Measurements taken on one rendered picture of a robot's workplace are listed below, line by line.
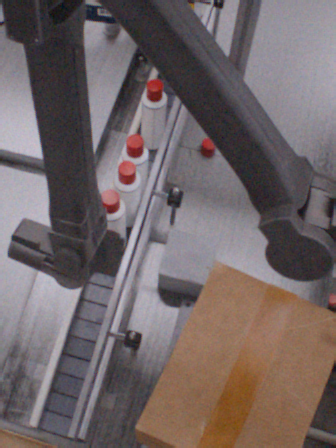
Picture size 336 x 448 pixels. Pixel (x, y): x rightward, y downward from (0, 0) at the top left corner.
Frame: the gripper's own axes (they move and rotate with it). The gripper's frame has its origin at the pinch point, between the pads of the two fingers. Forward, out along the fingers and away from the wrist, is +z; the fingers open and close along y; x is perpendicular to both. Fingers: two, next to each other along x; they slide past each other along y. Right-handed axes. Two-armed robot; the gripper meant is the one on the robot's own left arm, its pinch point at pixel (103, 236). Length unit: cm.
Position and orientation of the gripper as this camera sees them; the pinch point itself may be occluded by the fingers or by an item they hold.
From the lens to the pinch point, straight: 104.9
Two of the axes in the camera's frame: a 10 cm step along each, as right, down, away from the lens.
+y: -9.6, -2.5, 0.8
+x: -2.2, 9.4, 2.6
